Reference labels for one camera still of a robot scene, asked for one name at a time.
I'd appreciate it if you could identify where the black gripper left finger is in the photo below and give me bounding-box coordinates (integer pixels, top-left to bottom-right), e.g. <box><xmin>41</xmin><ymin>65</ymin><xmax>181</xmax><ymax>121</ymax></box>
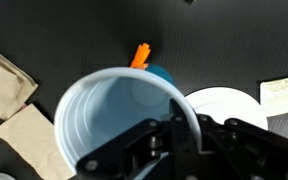
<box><xmin>76</xmin><ymin>98</ymin><xmax>198</xmax><ymax>180</ymax></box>

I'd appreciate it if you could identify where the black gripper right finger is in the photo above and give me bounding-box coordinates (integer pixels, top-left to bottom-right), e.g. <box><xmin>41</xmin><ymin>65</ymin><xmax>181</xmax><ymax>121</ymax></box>
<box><xmin>198</xmin><ymin>114</ymin><xmax>288</xmax><ymax>180</ymax></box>

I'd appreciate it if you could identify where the blue plastic cup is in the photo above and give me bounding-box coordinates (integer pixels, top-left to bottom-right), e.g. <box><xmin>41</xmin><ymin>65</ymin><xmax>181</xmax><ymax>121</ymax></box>
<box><xmin>53</xmin><ymin>63</ymin><xmax>203</xmax><ymax>180</ymax></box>

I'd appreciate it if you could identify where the orange marker pen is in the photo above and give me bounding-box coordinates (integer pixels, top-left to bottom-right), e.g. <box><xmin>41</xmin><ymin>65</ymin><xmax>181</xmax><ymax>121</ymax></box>
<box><xmin>129</xmin><ymin>42</ymin><xmax>152</xmax><ymax>70</ymax></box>

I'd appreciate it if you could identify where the white round plate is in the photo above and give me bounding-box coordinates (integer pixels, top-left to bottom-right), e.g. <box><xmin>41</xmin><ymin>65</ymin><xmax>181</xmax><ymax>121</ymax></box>
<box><xmin>183</xmin><ymin>86</ymin><xmax>269</xmax><ymax>132</ymax></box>

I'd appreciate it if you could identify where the brown paper napkin right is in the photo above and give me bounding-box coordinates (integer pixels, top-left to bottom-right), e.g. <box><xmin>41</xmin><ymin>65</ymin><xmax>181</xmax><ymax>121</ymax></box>
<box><xmin>0</xmin><ymin>103</ymin><xmax>77</xmax><ymax>180</ymax></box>

